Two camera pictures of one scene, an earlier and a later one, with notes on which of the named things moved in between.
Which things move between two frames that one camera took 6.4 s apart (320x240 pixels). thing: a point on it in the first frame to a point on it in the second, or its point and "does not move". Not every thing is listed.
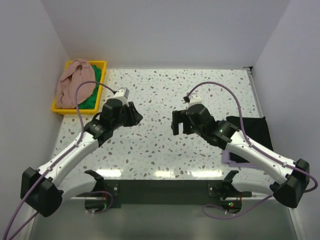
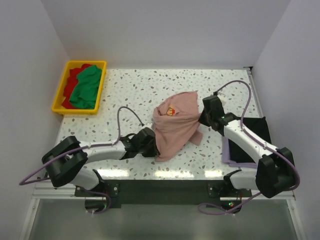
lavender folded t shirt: (226, 159) does not move
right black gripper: (179, 116) to (201, 120)
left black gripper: (135, 117) to (154, 151)
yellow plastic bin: (72, 111) does not move
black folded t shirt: (256, 129) does not move
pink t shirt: (75, 73) to (175, 123)
